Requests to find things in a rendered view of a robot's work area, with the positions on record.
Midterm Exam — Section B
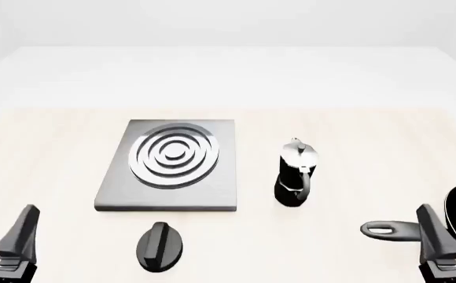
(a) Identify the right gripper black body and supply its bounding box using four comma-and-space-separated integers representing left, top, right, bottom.
417, 255, 456, 283

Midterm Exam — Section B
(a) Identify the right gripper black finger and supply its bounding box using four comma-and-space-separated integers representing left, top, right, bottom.
415, 203, 456, 264

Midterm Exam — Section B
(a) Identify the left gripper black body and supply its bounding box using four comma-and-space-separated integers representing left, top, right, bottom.
0, 255, 39, 283

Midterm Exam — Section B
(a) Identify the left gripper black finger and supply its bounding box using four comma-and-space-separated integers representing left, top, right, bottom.
0, 204, 41, 264

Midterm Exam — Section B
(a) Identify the black and silver moka pot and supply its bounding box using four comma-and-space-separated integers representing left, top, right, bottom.
274, 137, 318, 208

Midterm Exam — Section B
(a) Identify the flat grey stove plate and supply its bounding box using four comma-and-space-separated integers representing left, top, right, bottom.
94, 118, 237, 213

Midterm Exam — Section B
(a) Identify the round black stove knob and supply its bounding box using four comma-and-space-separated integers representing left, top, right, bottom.
135, 221, 185, 273

